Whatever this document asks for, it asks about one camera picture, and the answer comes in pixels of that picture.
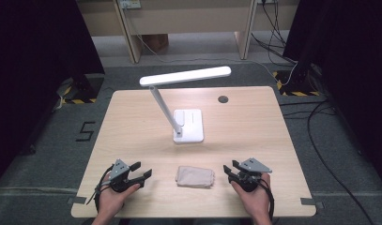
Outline black floor cable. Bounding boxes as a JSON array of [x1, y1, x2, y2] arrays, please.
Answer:
[[306, 99, 375, 225]]

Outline black stand base striped tape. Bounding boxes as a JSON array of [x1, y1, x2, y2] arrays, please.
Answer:
[[272, 69, 321, 98], [56, 73, 106, 106]]

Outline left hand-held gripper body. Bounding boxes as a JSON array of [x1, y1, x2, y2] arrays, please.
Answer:
[[108, 158, 145, 193]]

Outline beige cloth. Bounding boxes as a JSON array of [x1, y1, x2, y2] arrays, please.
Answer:
[[175, 165, 216, 189]]

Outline grey tape strip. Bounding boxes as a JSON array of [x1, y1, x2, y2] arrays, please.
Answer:
[[67, 196, 87, 205], [300, 197, 325, 210]]

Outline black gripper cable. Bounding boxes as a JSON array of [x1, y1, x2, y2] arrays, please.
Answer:
[[85, 163, 115, 214], [257, 178, 276, 221]]

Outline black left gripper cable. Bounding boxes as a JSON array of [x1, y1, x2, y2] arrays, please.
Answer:
[[85, 163, 115, 214]]

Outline brown cardboard box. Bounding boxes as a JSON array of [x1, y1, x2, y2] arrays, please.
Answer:
[[141, 33, 170, 53]]

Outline person's left hand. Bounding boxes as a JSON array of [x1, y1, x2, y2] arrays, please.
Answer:
[[99, 173, 142, 218]]

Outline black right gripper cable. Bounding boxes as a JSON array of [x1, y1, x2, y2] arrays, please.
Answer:
[[257, 178, 276, 221]]

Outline beige wooden desk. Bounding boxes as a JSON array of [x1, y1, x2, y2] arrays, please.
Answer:
[[75, 0, 300, 65]]

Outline white power strip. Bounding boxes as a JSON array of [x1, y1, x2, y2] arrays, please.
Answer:
[[118, 0, 142, 9]]

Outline white desk lamp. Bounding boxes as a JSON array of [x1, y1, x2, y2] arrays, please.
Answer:
[[139, 66, 233, 144]]

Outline black curtain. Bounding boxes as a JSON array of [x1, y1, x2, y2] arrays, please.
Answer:
[[283, 0, 382, 191], [0, 0, 106, 188]]

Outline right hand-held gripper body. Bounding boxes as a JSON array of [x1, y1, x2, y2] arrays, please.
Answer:
[[237, 157, 273, 192]]

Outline black hanging cables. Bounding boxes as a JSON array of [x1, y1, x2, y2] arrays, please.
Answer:
[[251, 0, 298, 65]]

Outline person's right hand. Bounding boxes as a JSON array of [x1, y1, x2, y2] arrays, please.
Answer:
[[230, 173, 272, 219]]

